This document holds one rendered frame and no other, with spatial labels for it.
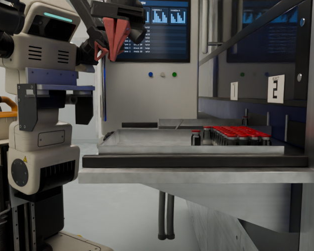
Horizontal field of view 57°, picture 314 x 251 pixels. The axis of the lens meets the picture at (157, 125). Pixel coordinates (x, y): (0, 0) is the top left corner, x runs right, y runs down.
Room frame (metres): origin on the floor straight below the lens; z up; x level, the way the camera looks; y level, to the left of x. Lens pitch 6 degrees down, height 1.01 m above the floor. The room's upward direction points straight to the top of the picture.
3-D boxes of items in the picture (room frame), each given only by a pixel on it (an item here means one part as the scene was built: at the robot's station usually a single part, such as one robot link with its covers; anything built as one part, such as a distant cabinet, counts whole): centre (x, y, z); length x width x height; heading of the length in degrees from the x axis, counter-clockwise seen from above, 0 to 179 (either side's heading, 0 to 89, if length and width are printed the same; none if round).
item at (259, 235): (1.51, -0.26, 0.73); 1.98 x 0.01 x 0.25; 1
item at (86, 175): (0.82, -0.10, 0.87); 0.70 x 0.48 x 0.02; 1
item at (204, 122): (0.99, -0.17, 0.90); 0.34 x 0.26 x 0.04; 90
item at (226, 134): (0.65, -0.15, 0.91); 0.18 x 0.02 x 0.05; 0
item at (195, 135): (0.65, -0.09, 0.90); 0.02 x 0.02 x 0.04
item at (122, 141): (0.65, -0.06, 0.90); 0.34 x 0.26 x 0.04; 90
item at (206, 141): (0.73, -0.13, 0.91); 0.02 x 0.02 x 0.05
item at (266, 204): (0.57, -0.10, 0.80); 0.34 x 0.03 x 0.13; 91
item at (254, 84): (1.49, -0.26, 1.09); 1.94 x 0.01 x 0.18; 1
